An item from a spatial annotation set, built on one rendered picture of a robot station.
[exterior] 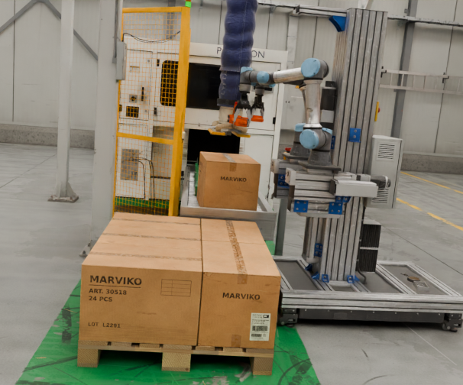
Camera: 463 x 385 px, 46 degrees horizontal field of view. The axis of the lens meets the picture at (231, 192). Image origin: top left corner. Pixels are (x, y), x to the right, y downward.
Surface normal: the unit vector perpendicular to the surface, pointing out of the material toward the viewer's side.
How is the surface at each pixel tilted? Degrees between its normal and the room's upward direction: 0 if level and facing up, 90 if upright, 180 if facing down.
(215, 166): 90
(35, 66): 90
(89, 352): 90
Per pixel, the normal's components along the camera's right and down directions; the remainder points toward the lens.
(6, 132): 0.12, 0.18
